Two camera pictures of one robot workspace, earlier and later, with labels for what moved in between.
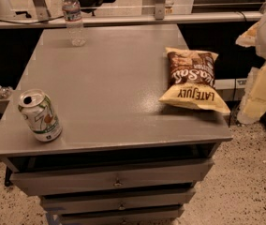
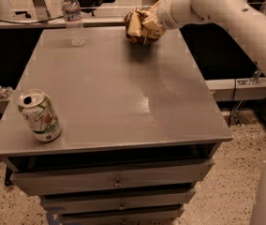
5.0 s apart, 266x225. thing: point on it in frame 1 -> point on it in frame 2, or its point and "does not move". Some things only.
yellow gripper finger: [249, 37] -> [134, 26]
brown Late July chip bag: [191, 81] -> [134, 29]
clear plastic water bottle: [72, 12] does not move
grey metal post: [39, 1] does not move
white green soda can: [38, 111] does not move
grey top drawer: [82, 178] does not move
